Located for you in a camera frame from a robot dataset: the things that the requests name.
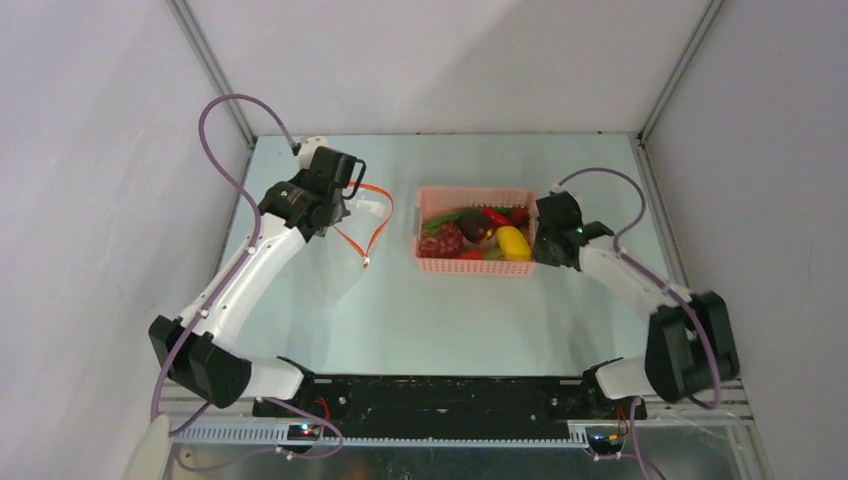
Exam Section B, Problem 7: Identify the clear zip bag orange zipper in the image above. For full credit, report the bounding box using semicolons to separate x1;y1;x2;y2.
315;183;395;305

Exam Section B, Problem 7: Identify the pink plastic basket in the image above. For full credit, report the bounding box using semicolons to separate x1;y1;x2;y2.
412;186;537;277

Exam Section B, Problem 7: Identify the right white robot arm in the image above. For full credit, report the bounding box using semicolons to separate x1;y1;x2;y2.
533;192;740;418

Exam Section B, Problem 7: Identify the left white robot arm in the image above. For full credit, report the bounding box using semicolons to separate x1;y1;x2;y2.
148;145;367;417

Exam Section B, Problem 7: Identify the red strawberry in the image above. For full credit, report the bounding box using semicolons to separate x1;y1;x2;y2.
508;206;531;228

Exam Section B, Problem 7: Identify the yellow mango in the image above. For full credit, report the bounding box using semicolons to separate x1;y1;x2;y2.
495;226;532;262

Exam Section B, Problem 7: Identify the red grape bunch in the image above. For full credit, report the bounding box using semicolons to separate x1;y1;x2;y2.
416;222;464;259

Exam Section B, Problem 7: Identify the right green circuit board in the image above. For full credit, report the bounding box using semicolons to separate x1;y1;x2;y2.
588;434;627;457

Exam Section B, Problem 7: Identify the green circuit board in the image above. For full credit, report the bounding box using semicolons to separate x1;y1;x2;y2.
588;434;627;457
286;423;323;442

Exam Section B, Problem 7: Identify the left green circuit board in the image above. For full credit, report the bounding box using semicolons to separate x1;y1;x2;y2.
286;423;323;442

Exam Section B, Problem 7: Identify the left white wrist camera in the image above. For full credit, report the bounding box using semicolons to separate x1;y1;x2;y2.
296;135;328;169

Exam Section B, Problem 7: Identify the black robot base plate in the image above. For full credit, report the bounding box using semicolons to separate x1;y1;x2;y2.
291;374;632;439

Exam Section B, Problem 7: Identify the grey slotted cable duct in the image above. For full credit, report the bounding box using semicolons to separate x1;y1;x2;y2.
173;422;589;449

